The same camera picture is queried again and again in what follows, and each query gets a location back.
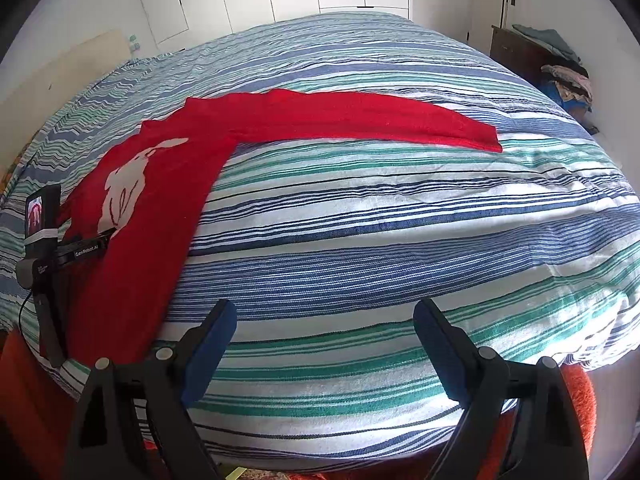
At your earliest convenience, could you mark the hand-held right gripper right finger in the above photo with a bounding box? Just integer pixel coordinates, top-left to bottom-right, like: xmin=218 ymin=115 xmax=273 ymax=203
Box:
xmin=413 ymin=298 xmax=591 ymax=480

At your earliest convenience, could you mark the beige headboard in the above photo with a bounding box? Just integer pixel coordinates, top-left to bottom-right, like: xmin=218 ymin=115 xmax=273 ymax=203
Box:
xmin=0 ymin=30 xmax=127 ymax=163

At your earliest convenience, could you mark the red sweater with white rabbit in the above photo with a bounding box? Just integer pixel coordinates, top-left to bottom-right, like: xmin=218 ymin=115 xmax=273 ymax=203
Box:
xmin=62 ymin=88 xmax=502 ymax=367

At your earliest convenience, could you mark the striped blue green bed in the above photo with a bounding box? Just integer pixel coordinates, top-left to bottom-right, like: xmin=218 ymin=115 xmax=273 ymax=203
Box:
xmin=0 ymin=10 xmax=640 ymax=476

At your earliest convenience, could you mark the white door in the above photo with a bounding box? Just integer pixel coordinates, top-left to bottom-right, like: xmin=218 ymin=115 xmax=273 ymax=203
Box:
xmin=466 ymin=0 xmax=517 ymax=47

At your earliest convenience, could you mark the dark wooden dresser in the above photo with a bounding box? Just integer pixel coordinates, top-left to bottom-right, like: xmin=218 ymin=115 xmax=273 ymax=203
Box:
xmin=490 ymin=25 xmax=545 ymax=80

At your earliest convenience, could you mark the black cable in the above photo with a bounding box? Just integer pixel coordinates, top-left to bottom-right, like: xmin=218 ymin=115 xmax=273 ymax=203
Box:
xmin=19 ymin=291 xmax=39 ymax=332

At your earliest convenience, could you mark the orange fleece clothing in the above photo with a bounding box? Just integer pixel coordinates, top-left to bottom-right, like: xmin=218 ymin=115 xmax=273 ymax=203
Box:
xmin=0 ymin=329 xmax=599 ymax=480

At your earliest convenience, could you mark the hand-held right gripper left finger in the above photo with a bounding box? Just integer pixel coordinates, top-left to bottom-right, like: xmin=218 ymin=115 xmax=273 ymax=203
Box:
xmin=62 ymin=299 xmax=238 ymax=480

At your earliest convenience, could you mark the pile of clothes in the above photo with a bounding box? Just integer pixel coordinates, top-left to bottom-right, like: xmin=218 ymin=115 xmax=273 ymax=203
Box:
xmin=512 ymin=23 xmax=594 ymax=112

